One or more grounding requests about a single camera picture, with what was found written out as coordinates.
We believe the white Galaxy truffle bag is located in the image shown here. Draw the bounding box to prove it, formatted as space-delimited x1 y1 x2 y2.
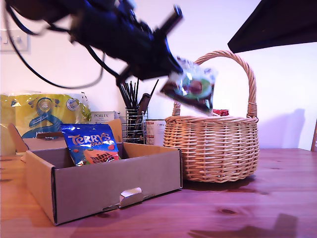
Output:
159 57 218 116

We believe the red egg bag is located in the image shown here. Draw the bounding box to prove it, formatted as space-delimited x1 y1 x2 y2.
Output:
212 108 230 117

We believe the blue Terry's egg bag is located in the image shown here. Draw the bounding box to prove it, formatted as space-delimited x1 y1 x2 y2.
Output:
60 123 122 167

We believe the white Porlex box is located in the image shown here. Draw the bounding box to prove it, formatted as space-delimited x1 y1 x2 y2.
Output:
90 111 121 124

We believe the woven wicker basket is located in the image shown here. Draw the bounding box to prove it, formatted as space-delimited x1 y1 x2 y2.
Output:
162 50 260 183

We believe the brown cardboard box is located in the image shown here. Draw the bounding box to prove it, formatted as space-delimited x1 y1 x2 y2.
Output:
7 118 184 226

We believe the black chopstick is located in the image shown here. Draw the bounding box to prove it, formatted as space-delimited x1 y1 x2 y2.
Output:
147 79 159 100
118 85 128 110
122 84 132 110
129 83 135 110
134 78 140 110

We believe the white labelled tin can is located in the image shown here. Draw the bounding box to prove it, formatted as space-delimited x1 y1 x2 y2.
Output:
145 119 166 147

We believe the yellow paper towel pack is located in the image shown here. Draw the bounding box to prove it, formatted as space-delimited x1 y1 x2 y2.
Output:
0 91 92 157

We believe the brown wooden chair back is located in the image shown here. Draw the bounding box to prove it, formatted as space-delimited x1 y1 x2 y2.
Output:
311 116 317 152

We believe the dark brown utensil handle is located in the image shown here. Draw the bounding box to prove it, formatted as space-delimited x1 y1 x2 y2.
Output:
137 93 151 118

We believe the short black arm cable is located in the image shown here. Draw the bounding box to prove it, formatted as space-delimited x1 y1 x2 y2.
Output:
85 44 129 77

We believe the chrome wire utensil holder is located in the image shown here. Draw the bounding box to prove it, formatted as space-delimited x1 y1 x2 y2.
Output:
125 108 149 145

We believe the long black arm cable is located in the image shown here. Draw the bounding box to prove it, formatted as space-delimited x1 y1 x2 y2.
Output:
5 3 104 89

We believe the white light switch plate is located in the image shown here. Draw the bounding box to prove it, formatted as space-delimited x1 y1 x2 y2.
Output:
0 29 30 53

